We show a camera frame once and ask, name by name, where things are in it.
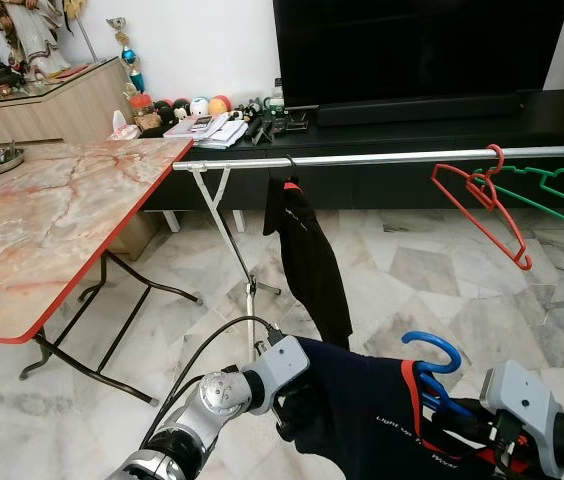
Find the dark teapot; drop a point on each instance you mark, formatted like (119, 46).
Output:
(4, 76)

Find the black television console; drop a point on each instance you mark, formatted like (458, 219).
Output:
(382, 188)

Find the white porcelain figurine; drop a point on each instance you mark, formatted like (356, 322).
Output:
(37, 35)

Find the stack of papers and magazines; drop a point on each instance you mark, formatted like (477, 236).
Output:
(207, 130)

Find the black shirt with white print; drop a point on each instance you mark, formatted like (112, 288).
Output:
(307, 260)

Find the black desk gadget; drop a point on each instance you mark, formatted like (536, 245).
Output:
(292, 123)

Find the marble pattern folding table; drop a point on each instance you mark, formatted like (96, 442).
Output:
(52, 220)

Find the black clothes hanger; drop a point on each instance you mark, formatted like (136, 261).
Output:
(291, 165)

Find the glass jar with red lid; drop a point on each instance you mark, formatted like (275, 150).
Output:
(143, 110)

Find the black remote control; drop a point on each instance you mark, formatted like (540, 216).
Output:
(262, 132)

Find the black soundbar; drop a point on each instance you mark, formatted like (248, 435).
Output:
(412, 112)

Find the green plastic clothes hanger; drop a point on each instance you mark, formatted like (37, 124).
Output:
(552, 213)

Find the white tissue pack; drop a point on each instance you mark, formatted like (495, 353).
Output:
(126, 126)

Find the silver metal clothes rack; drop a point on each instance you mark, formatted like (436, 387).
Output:
(362, 158)

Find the light wooden sideboard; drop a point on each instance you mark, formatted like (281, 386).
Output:
(52, 115)

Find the blue plastic clothes hanger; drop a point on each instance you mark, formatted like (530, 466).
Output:
(432, 340)

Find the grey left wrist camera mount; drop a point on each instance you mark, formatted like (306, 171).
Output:
(282, 365)

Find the flat red tray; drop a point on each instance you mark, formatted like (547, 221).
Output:
(70, 71)

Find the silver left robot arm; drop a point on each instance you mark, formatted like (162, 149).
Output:
(212, 395)

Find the navy shirt with red trim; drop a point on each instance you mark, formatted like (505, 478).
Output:
(362, 420)

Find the red plastic clothes hanger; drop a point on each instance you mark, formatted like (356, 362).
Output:
(474, 217)

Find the gold and blue trophy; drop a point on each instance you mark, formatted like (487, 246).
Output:
(128, 55)

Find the black flat screen television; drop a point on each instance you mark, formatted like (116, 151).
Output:
(412, 50)

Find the clear bottle with green base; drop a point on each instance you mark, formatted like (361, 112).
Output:
(276, 97)

